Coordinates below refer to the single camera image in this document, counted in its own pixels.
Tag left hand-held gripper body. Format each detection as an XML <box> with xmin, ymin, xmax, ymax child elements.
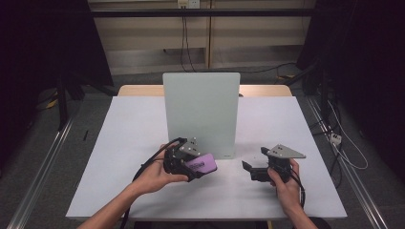
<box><xmin>162</xmin><ymin>136</ymin><xmax>203</xmax><ymax>179</ymax></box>

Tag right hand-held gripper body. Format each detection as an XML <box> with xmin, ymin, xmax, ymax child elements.
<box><xmin>261</xmin><ymin>143</ymin><xmax>308</xmax><ymax>184</ymax></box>

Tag purple eraser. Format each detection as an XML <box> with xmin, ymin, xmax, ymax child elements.
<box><xmin>184</xmin><ymin>153</ymin><xmax>219</xmax><ymax>176</ymax></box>

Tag person's right hand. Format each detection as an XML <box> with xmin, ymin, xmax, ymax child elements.
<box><xmin>266</xmin><ymin>157</ymin><xmax>304</xmax><ymax>215</ymax></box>

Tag person's left hand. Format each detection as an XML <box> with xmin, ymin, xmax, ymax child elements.
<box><xmin>131</xmin><ymin>142</ymin><xmax>190</xmax><ymax>196</ymax></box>

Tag frosted glass board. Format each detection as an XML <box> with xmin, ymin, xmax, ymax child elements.
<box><xmin>162</xmin><ymin>72</ymin><xmax>242</xmax><ymax>160</ymax></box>

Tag white table cover board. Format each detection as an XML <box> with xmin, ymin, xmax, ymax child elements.
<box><xmin>65</xmin><ymin>95</ymin><xmax>348</xmax><ymax>221</ymax></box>

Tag wooden table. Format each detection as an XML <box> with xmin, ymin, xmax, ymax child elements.
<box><xmin>117</xmin><ymin>84</ymin><xmax>293</xmax><ymax>97</ymax></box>

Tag black metal stand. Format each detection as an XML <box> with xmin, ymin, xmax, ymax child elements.
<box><xmin>55</xmin><ymin>74</ymin><xmax>70</xmax><ymax>132</ymax></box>

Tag dark curtain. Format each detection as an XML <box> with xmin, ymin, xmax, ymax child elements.
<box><xmin>295</xmin><ymin>0</ymin><xmax>405</xmax><ymax>180</ymax></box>
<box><xmin>0</xmin><ymin>0</ymin><xmax>115</xmax><ymax>170</ymax></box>

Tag black horizontal bar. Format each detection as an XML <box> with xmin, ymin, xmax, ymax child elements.
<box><xmin>90</xmin><ymin>8</ymin><xmax>316</xmax><ymax>18</ymax></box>

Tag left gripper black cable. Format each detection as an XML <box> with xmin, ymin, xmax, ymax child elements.
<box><xmin>119</xmin><ymin>136</ymin><xmax>188</xmax><ymax>229</ymax></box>

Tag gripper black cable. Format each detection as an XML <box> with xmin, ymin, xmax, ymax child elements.
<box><xmin>288</xmin><ymin>170</ymin><xmax>308</xmax><ymax>210</ymax></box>
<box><xmin>119</xmin><ymin>136</ymin><xmax>188</xmax><ymax>229</ymax></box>

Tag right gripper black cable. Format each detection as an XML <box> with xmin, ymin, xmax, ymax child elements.
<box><xmin>288</xmin><ymin>170</ymin><xmax>308</xmax><ymax>210</ymax></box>

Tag bundle of black cables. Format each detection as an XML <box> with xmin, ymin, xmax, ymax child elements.
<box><xmin>309</xmin><ymin>104</ymin><xmax>345</xmax><ymax>189</ymax></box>

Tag aluminium floor rail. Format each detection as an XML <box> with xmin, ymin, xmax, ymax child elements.
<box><xmin>305</xmin><ymin>94</ymin><xmax>390</xmax><ymax>229</ymax></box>
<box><xmin>6</xmin><ymin>115</ymin><xmax>76</xmax><ymax>229</ymax></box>

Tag white cable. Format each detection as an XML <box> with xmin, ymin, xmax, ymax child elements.
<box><xmin>327</xmin><ymin>100</ymin><xmax>370</xmax><ymax>171</ymax></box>

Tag hanging black cables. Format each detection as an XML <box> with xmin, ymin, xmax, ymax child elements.
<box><xmin>180</xmin><ymin>14</ymin><xmax>197</xmax><ymax>73</ymax></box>

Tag white wall socket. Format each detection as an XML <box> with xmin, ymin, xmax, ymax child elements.
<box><xmin>177</xmin><ymin>0</ymin><xmax>202</xmax><ymax>10</ymax></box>

